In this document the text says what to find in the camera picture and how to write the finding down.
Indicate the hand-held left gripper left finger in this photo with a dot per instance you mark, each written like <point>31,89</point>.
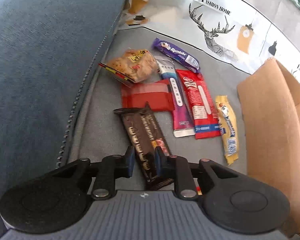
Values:
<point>130,163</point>

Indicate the brown cardboard box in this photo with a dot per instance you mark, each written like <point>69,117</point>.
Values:
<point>269,130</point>

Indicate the blue sofa cushion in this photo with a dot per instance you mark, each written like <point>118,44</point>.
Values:
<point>40,55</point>

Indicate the yellow snack bar packet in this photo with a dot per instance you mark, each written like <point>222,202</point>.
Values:
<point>227,127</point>

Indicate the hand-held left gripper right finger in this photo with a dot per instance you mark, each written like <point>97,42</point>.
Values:
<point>158,163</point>

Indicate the long red snack packet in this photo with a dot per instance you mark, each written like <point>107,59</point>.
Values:
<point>197,100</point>

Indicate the purple wafer packet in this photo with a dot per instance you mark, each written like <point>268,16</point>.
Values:
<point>172,52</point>

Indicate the white and purple packet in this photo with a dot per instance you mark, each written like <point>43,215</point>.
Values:
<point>178,105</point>

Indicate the red translucent snack packet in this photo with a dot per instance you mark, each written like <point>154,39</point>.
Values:
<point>145,95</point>

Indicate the dark brown chocolate packet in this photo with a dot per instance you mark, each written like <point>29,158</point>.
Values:
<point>142,135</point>

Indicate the tan crispy snack bag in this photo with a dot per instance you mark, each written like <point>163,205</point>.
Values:
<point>130,65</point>

